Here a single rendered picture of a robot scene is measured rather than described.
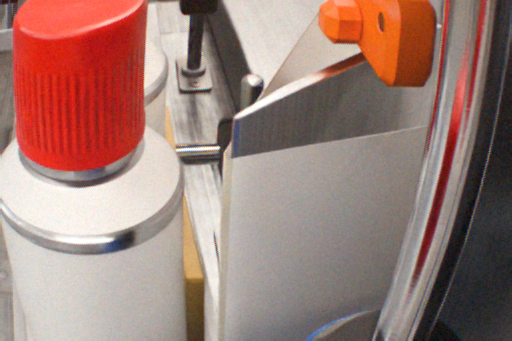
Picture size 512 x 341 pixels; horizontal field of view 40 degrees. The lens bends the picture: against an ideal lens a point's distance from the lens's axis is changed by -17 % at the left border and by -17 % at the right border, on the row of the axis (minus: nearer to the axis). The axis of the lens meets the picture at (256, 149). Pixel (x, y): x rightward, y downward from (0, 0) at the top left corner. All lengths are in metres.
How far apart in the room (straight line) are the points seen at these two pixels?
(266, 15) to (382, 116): 0.47
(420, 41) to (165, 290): 0.08
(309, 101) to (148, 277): 0.05
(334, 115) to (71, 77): 0.06
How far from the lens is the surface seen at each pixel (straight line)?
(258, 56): 0.58
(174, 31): 0.73
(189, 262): 0.25
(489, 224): 0.17
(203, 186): 0.54
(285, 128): 0.16
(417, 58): 0.16
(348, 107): 0.18
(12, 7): 0.61
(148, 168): 0.18
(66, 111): 0.16
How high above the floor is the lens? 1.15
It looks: 34 degrees down
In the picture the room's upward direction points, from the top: 5 degrees clockwise
